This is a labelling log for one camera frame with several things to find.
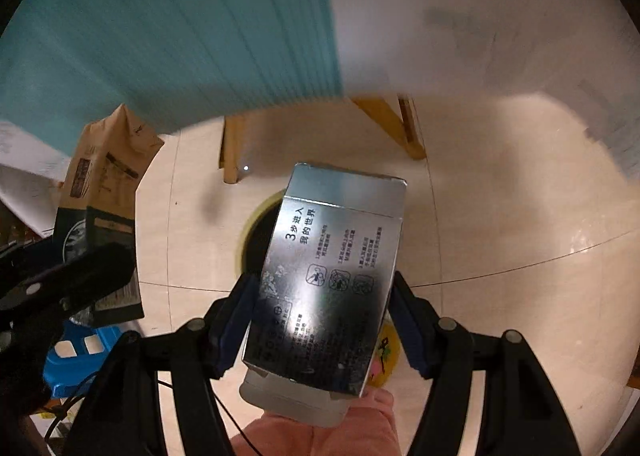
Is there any wooden table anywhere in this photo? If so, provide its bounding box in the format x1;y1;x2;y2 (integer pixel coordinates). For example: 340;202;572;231
220;95;427;184

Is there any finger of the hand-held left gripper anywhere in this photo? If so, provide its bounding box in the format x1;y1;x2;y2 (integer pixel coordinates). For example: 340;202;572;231
15;242;136;324
0;245;38;287

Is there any blue plastic stool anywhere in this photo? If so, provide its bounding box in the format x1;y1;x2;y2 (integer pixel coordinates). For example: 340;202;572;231
42;323;126;399

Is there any brown green paper coffee bag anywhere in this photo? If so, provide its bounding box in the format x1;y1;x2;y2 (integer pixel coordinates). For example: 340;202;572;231
52;103;166;328

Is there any yellow slipper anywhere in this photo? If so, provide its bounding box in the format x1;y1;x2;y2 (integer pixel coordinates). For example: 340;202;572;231
367;318;403;389

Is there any silver cardboard box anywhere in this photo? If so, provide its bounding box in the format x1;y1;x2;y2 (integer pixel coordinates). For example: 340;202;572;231
239;162;408;429

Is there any black bin yellow rim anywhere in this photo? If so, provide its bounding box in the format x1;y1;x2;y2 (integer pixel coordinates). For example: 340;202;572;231
235;188;286;287

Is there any black cable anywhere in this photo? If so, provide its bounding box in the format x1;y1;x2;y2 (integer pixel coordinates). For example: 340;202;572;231
45;371;261;456

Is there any person's right leg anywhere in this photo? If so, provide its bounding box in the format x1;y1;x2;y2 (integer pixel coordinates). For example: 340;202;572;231
230;386;401;456

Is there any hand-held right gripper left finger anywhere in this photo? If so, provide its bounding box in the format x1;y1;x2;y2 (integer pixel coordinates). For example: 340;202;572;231
65;273;261;456

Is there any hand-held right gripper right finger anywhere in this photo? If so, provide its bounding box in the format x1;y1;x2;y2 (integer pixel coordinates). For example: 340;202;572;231
389;270;581;456

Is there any leaf print tablecloth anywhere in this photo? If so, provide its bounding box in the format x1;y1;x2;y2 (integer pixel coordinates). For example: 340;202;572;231
0;0;640;237

